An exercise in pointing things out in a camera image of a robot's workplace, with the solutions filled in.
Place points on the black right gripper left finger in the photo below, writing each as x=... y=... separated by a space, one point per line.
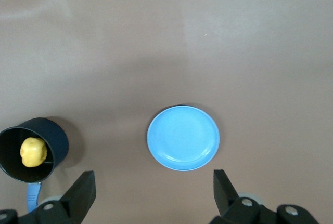
x=75 y=200

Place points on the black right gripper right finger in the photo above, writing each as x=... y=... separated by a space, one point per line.
x=229 y=200

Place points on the yellow potato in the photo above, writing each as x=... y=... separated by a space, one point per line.
x=33 y=152

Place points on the blue round plate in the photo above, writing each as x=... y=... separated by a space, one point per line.
x=182 y=141

